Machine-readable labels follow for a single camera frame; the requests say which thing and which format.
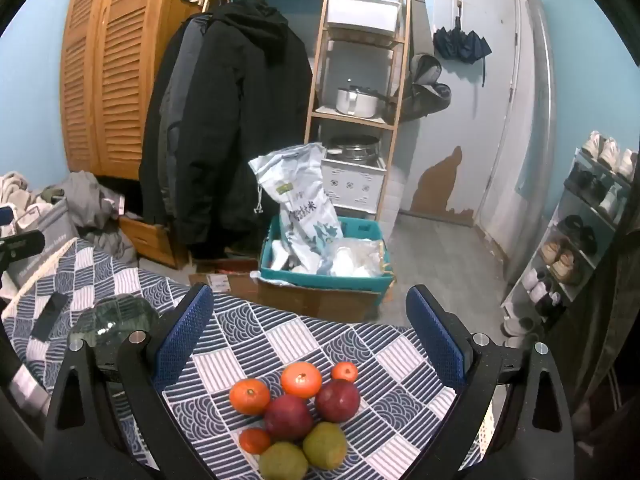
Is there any pale shoe rack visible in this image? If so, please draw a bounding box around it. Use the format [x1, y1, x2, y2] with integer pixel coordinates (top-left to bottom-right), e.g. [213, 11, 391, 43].
[500, 132, 640, 321]

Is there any teal box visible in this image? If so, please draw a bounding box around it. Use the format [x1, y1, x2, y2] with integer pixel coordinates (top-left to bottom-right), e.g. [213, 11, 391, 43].
[259, 215, 396, 293]

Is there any wooden shelf rack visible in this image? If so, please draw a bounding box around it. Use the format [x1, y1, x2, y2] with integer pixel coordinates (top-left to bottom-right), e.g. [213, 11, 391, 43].
[304, 0, 413, 221]

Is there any blue white patterned tablecloth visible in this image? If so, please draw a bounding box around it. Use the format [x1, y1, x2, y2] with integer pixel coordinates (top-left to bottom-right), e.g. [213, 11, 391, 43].
[0, 240, 501, 480]

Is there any wooden louvered wardrobe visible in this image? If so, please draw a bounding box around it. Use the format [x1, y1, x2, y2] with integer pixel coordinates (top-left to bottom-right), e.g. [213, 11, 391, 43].
[60, 0, 206, 181]

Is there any red apple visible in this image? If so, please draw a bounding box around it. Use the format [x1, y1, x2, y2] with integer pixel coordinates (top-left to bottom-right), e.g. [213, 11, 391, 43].
[315, 379, 362, 423]
[263, 394, 314, 442]

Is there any plain brown cardboard box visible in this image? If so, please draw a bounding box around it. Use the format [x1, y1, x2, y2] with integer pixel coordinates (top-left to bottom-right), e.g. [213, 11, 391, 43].
[255, 277, 383, 323]

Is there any metal pipe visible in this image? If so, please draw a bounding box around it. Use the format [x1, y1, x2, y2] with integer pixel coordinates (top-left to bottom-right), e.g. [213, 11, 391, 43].
[505, 0, 558, 281]

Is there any pale blue door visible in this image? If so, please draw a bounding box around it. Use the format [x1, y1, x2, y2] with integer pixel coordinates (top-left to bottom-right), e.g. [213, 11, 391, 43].
[435, 0, 523, 226]

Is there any grey crumpled clothing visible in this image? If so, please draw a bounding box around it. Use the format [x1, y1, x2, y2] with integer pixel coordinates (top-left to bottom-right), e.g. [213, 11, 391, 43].
[62, 170, 138, 266]

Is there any grey hanging bag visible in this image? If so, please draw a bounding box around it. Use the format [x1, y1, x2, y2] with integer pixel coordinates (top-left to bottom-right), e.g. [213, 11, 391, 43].
[400, 52, 453, 123]

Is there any shoe rack with shoes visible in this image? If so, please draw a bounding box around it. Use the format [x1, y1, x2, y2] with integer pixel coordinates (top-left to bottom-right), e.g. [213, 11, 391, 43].
[502, 130, 640, 348]

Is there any white rice bag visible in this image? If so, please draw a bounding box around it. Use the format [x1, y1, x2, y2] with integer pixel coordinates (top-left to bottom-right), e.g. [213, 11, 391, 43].
[248, 142, 345, 271]

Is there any steel pot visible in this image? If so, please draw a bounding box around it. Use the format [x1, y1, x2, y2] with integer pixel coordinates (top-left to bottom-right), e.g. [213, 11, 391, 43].
[325, 135, 381, 163]

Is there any red label cardboard box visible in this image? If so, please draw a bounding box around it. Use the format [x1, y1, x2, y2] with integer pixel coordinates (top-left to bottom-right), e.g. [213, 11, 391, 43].
[189, 259, 261, 295]

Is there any white patterned cabinet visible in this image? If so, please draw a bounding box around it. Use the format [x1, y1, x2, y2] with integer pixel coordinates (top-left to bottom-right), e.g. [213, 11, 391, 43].
[320, 157, 388, 211]

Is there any navy folded umbrella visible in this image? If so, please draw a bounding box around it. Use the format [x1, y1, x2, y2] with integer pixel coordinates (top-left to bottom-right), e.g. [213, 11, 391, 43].
[432, 0, 493, 86]

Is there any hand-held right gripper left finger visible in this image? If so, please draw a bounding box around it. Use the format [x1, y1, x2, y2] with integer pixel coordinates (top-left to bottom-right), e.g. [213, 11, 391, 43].
[42, 282, 221, 480]

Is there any black hooded coat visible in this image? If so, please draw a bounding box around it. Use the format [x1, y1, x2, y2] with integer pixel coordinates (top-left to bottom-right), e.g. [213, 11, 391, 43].
[177, 0, 313, 261]

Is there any large orange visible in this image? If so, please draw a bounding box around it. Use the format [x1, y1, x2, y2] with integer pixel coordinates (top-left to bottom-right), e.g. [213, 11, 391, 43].
[280, 361, 323, 399]
[229, 378, 272, 416]

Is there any grey fabric storage bag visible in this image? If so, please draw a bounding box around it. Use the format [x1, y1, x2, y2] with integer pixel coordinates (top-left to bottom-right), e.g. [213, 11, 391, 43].
[5, 195, 81, 286]

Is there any scalloped glass plate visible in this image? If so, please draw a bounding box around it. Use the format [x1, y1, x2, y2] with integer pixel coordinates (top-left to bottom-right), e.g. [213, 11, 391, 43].
[67, 296, 163, 361]

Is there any white towel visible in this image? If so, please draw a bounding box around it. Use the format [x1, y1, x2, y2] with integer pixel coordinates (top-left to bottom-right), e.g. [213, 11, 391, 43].
[0, 172, 51, 221]

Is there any clear plastic bag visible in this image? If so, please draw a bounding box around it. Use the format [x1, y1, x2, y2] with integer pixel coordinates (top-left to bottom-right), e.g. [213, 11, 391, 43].
[320, 237, 391, 278]

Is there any yellow lemon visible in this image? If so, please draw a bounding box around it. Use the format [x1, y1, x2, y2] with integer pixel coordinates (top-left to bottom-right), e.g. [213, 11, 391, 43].
[258, 441, 309, 480]

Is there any small orange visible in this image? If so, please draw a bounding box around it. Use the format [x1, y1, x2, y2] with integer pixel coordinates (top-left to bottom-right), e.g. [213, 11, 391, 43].
[239, 427, 272, 456]
[331, 361, 360, 383]

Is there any grey coat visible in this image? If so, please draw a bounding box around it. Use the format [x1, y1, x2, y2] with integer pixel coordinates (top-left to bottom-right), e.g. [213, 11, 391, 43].
[140, 12, 211, 231]

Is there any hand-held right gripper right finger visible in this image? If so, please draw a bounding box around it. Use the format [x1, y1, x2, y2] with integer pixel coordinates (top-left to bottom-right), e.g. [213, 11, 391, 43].
[395, 284, 576, 480]

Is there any white cooking pot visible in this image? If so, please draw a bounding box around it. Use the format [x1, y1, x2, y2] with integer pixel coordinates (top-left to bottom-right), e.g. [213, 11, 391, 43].
[335, 86, 386, 118]

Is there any wooden drawer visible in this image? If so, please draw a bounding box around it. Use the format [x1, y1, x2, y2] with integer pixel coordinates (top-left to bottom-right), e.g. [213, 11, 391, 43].
[120, 215, 188, 268]

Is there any dark cloth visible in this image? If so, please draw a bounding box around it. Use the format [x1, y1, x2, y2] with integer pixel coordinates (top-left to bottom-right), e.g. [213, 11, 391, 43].
[547, 210, 640, 480]

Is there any white storage box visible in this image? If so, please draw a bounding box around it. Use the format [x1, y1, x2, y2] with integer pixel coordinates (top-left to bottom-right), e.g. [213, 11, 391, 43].
[326, 0, 401, 31]

